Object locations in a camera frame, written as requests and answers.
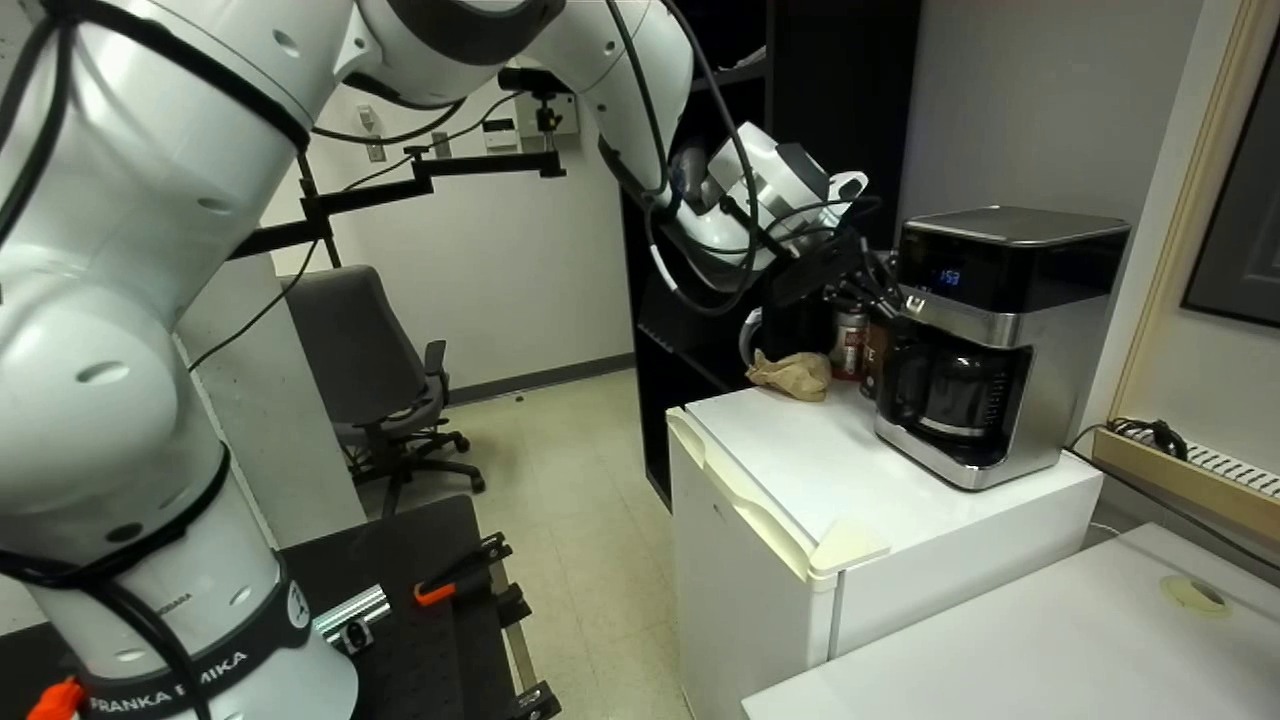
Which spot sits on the crumpled brown paper bag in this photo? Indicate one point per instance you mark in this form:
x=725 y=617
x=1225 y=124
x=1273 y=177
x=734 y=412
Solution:
x=795 y=375

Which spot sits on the white fridge door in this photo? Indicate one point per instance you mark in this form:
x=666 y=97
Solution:
x=740 y=590

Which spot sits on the grey office chair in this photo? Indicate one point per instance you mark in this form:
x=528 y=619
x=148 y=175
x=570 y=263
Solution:
x=365 y=350

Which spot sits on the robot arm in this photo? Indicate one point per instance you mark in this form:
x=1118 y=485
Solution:
x=130 y=300

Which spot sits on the orange and black clamp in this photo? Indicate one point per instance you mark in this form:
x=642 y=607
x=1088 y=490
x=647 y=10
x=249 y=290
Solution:
x=455 y=580

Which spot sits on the black shelf unit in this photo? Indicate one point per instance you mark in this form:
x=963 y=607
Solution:
x=830 y=90

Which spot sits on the dark framed board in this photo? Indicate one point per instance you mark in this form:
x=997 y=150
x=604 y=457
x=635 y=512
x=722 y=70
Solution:
x=1245 y=220

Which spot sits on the white wall box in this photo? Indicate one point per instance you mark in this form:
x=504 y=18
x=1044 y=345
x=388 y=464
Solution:
x=560 y=115

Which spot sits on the black and steel coffeemaker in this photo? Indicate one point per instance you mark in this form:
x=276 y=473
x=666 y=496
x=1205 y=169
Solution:
x=1010 y=260

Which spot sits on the white mini fridge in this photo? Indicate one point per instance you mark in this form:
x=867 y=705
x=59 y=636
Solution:
x=850 y=470

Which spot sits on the silver aluminium rail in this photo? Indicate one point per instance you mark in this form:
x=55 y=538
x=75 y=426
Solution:
x=350 y=615

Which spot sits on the camera on mount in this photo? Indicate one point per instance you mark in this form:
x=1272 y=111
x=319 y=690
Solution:
x=470 y=165

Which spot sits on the glass coffee carafe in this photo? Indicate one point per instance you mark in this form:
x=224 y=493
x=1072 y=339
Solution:
x=950 y=390

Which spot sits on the metal can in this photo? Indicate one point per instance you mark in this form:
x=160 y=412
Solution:
x=850 y=345

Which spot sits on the roll of tape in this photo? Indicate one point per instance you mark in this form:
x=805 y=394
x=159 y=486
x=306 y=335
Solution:
x=1195 y=596

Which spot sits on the white table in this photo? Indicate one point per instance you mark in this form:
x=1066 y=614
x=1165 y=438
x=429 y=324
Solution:
x=1050 y=640

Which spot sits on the brown jar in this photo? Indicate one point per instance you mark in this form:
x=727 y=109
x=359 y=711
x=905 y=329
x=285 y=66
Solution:
x=874 y=360

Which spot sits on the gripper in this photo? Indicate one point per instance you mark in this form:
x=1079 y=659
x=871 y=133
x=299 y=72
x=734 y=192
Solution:
x=812 y=268

